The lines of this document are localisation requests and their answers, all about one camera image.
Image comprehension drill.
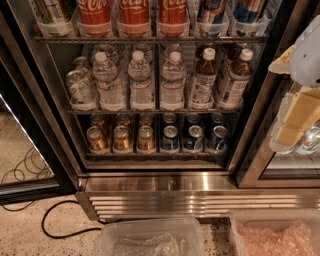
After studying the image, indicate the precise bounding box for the blue orange can right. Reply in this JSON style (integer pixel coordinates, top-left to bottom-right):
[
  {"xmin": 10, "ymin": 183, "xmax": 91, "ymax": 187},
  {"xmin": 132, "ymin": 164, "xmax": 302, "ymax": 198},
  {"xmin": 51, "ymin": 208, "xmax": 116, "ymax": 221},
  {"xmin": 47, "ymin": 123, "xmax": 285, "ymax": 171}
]
[{"xmin": 229, "ymin": 0, "xmax": 269, "ymax": 37}]

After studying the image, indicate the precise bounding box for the gold can front left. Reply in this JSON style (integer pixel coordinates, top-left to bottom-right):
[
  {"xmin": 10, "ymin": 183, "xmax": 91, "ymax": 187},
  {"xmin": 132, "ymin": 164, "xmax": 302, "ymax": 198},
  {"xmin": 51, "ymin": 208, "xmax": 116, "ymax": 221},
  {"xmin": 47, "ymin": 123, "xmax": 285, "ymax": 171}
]
[{"xmin": 86, "ymin": 126, "xmax": 109, "ymax": 154}]

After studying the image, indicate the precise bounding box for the blue orange can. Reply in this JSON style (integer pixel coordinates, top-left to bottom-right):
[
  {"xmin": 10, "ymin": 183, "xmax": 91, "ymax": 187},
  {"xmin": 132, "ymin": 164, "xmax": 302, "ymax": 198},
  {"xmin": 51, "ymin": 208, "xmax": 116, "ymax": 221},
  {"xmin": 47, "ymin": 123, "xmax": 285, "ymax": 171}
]
[
  {"xmin": 195, "ymin": 0, "xmax": 229, "ymax": 38},
  {"xmin": 229, "ymin": 0, "xmax": 269, "ymax": 37}
]

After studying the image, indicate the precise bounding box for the gold can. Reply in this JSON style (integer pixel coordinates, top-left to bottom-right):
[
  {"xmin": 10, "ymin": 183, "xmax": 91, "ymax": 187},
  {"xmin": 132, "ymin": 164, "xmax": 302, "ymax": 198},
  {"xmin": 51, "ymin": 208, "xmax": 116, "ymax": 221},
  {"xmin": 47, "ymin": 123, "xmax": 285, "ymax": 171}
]
[
  {"xmin": 86, "ymin": 126, "xmax": 109, "ymax": 154},
  {"xmin": 113, "ymin": 125, "xmax": 131, "ymax": 154},
  {"xmin": 138, "ymin": 125, "xmax": 155, "ymax": 153}
]

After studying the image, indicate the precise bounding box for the clear plastic bin right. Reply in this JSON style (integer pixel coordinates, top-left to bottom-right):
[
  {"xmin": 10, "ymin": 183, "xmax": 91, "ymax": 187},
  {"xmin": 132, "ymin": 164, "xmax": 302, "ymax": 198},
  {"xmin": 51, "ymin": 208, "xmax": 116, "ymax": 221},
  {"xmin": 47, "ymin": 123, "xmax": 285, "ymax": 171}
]
[{"xmin": 230, "ymin": 209, "xmax": 320, "ymax": 256}]

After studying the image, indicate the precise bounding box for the red cola can middle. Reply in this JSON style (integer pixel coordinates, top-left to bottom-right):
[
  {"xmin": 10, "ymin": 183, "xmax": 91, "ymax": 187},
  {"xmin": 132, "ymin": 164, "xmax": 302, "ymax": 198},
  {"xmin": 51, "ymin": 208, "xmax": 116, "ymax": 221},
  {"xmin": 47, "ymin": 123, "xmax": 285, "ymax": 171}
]
[{"xmin": 118, "ymin": 0, "xmax": 150, "ymax": 37}]

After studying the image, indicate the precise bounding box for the silver can top left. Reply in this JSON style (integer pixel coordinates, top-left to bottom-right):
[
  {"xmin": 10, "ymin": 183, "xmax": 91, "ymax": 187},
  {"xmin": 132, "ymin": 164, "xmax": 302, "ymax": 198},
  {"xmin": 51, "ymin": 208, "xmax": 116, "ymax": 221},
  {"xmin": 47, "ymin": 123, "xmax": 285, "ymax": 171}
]
[{"xmin": 33, "ymin": 0, "xmax": 76, "ymax": 37}]

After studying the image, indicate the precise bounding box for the blue can front middle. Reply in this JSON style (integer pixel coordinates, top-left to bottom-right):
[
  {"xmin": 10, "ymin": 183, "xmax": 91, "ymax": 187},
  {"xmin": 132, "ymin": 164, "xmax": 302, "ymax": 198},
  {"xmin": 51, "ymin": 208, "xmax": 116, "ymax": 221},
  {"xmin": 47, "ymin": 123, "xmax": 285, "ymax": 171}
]
[{"xmin": 183, "ymin": 125, "xmax": 203, "ymax": 151}]

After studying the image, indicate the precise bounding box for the clear water bottle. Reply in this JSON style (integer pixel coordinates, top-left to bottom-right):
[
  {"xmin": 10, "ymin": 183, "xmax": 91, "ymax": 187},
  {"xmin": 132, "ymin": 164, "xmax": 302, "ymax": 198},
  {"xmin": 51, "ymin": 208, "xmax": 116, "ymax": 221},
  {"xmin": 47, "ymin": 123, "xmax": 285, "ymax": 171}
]
[
  {"xmin": 160, "ymin": 51, "xmax": 186, "ymax": 111},
  {"xmin": 128, "ymin": 50, "xmax": 155, "ymax": 110},
  {"xmin": 93, "ymin": 52, "xmax": 126, "ymax": 111}
]

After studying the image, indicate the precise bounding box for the black fridge door left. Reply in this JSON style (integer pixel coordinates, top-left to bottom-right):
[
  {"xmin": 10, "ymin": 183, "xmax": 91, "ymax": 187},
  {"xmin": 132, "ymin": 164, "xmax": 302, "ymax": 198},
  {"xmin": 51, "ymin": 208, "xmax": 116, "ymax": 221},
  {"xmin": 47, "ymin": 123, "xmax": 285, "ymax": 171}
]
[{"xmin": 0, "ymin": 16, "xmax": 76, "ymax": 205}]

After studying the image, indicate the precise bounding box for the gold can front right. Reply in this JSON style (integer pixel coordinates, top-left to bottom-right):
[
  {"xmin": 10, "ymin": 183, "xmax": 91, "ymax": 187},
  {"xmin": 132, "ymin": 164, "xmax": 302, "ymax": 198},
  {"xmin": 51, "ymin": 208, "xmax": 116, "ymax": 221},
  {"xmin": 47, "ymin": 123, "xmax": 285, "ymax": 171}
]
[{"xmin": 138, "ymin": 125, "xmax": 155, "ymax": 153}]

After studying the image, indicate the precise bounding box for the brown tea bottle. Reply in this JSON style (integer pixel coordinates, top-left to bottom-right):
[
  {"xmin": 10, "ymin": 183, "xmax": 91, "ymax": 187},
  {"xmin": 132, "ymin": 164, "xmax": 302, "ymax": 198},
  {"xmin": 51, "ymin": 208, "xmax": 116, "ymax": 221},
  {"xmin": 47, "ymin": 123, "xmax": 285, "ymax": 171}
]
[
  {"xmin": 188, "ymin": 48, "xmax": 217, "ymax": 109},
  {"xmin": 217, "ymin": 48, "xmax": 253, "ymax": 109}
]

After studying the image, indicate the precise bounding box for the brown tea bottle right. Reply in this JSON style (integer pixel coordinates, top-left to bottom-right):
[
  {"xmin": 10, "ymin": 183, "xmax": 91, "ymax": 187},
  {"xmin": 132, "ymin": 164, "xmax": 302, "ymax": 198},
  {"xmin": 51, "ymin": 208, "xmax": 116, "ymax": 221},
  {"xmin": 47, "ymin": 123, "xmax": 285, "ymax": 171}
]
[{"xmin": 217, "ymin": 48, "xmax": 253, "ymax": 109}]

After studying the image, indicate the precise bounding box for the red cola can left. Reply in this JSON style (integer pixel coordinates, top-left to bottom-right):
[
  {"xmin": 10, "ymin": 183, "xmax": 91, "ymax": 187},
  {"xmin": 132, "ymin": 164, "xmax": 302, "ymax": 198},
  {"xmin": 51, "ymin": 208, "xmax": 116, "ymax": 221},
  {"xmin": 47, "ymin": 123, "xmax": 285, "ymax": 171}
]
[{"xmin": 77, "ymin": 0, "xmax": 113, "ymax": 37}]

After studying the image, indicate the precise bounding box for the black power cable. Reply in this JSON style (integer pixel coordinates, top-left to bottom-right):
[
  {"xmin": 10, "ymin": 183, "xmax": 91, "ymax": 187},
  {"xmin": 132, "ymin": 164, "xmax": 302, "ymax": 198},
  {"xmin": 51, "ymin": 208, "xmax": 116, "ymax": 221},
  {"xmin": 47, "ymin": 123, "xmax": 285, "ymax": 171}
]
[{"xmin": 40, "ymin": 199, "xmax": 108, "ymax": 240}]

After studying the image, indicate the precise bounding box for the blue can front left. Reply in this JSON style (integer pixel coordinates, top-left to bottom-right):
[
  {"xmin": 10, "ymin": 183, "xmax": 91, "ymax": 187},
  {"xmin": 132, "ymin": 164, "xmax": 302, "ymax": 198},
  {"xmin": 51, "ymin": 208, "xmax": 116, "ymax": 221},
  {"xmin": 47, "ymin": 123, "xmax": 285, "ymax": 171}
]
[{"xmin": 162, "ymin": 125, "xmax": 179, "ymax": 151}]

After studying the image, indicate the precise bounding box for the pink bubble wrap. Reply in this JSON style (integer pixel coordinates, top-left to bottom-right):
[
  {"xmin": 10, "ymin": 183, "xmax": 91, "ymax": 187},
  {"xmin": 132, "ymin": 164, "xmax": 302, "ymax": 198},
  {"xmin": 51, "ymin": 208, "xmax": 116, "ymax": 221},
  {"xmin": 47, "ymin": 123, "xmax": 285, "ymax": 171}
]
[{"xmin": 237, "ymin": 220, "xmax": 318, "ymax": 256}]

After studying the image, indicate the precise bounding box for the gold can front middle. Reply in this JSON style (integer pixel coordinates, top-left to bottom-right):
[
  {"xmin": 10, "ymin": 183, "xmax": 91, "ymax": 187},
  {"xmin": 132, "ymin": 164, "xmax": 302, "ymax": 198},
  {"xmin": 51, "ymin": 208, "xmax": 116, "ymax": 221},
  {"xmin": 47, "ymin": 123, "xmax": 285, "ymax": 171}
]
[{"xmin": 113, "ymin": 125, "xmax": 131, "ymax": 154}]

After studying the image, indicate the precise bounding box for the clear plastic bin left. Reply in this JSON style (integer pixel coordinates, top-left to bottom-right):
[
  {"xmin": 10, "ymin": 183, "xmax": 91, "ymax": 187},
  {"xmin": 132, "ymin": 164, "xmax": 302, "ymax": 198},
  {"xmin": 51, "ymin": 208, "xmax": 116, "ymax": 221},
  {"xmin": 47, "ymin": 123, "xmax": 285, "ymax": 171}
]
[{"xmin": 99, "ymin": 218, "xmax": 205, "ymax": 256}]

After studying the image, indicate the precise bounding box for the clear plastic bin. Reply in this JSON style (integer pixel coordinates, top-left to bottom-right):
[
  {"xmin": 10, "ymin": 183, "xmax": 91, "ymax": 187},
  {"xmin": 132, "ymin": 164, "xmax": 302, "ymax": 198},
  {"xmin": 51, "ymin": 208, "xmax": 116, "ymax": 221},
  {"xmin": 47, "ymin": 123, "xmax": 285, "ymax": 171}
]
[
  {"xmin": 99, "ymin": 218, "xmax": 205, "ymax": 256},
  {"xmin": 230, "ymin": 209, "xmax": 320, "ymax": 256}
]

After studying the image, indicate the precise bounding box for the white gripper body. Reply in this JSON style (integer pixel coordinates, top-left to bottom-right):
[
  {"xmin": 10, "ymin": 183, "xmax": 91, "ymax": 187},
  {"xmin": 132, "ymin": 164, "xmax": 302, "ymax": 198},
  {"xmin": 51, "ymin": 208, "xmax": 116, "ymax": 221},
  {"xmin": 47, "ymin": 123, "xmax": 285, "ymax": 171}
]
[{"xmin": 289, "ymin": 15, "xmax": 320, "ymax": 87}]

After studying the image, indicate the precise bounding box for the blue orange can left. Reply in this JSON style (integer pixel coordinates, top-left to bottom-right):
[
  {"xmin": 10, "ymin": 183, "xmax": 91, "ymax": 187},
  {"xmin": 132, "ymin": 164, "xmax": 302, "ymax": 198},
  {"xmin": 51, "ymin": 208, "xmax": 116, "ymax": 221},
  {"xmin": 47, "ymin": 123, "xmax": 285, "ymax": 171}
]
[{"xmin": 195, "ymin": 0, "xmax": 229, "ymax": 38}]

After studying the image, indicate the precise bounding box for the blue can front right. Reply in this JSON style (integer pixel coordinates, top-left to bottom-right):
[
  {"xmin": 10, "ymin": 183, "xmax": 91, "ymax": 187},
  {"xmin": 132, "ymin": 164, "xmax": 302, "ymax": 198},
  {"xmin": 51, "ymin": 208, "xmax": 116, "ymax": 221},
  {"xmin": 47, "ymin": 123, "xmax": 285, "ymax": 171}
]
[{"xmin": 207, "ymin": 125, "xmax": 228, "ymax": 154}]

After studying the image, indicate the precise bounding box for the red cola can right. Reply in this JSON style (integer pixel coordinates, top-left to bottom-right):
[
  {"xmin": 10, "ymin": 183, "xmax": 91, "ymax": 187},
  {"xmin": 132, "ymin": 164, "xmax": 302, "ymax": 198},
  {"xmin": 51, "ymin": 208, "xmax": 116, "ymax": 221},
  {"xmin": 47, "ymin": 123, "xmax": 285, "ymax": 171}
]
[{"xmin": 158, "ymin": 0, "xmax": 187, "ymax": 37}]

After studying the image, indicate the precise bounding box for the glass fridge door right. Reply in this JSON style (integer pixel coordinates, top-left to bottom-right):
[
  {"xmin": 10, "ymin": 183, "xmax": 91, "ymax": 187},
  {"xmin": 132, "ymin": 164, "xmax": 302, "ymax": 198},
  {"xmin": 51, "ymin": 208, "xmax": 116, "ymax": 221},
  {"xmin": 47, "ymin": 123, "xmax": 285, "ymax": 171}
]
[{"xmin": 237, "ymin": 0, "xmax": 320, "ymax": 188}]

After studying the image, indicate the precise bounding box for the silver green can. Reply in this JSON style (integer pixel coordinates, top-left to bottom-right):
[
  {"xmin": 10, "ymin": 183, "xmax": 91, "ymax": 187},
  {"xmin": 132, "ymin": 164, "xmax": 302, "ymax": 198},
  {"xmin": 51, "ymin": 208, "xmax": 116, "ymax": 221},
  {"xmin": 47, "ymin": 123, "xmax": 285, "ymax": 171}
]
[{"xmin": 66, "ymin": 70, "xmax": 97, "ymax": 111}]

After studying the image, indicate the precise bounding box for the stainless steel fridge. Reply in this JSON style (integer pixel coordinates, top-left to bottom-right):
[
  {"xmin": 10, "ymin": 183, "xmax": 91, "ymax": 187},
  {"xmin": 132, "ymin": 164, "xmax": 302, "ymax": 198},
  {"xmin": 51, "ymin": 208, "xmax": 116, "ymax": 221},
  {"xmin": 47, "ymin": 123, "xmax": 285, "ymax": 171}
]
[{"xmin": 0, "ymin": 0, "xmax": 320, "ymax": 220}]

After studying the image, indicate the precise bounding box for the clear bubble wrap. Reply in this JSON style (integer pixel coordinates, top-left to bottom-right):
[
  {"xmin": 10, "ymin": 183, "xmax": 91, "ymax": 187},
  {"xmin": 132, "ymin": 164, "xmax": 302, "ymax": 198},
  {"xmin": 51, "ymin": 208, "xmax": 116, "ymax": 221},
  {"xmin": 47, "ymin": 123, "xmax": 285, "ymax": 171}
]
[{"xmin": 112, "ymin": 233, "xmax": 187, "ymax": 256}]

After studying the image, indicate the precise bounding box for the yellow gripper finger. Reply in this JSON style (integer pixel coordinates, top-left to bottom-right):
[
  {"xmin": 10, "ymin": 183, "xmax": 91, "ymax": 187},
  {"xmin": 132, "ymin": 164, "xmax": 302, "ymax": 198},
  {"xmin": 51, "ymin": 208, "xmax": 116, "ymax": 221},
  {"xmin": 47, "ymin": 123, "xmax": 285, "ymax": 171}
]
[
  {"xmin": 268, "ymin": 45, "xmax": 294, "ymax": 74},
  {"xmin": 269, "ymin": 86, "xmax": 320, "ymax": 153}
]

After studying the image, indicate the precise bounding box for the red cola can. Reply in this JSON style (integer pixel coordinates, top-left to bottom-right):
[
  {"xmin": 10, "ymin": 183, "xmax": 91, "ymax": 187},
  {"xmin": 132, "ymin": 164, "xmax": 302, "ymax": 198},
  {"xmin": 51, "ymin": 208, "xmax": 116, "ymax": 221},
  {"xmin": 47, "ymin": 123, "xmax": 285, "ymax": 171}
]
[
  {"xmin": 77, "ymin": 0, "xmax": 113, "ymax": 37},
  {"xmin": 158, "ymin": 0, "xmax": 187, "ymax": 37},
  {"xmin": 118, "ymin": 0, "xmax": 150, "ymax": 37}
]

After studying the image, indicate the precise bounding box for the brown tea bottle left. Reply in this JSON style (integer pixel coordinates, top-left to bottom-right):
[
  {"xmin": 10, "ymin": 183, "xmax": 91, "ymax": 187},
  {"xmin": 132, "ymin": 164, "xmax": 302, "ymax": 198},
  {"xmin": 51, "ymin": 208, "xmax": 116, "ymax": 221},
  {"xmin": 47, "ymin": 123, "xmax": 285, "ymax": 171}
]
[{"xmin": 188, "ymin": 48, "xmax": 217, "ymax": 109}]

